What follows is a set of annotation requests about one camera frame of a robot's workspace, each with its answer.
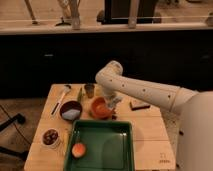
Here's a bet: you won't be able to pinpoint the grey blue towel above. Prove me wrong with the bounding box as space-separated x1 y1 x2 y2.
107 97 122 109

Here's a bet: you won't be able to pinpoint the red orange bowl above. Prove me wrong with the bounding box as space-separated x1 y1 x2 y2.
90 97 114 119

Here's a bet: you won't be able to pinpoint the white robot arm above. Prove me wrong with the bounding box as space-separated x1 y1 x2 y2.
95 60 213 171

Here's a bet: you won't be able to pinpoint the white bowl with dark fruit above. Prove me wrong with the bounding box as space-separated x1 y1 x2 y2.
41 129 60 149

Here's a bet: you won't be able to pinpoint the small dark cup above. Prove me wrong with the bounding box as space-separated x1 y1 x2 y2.
84 83 95 98

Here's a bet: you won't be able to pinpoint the yellow black sponge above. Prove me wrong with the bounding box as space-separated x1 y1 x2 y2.
130 100 150 111

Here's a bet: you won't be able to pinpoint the green plastic tray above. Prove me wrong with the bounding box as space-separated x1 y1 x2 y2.
63 120 135 171

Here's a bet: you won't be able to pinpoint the orange fruit in tray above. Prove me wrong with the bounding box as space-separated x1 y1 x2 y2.
71 143 86 158

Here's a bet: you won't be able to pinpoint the dark cabinet on counter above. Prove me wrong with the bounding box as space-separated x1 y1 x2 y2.
97 0 161 24

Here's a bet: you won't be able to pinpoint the black stand legs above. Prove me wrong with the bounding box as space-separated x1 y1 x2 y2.
0 114 29 161

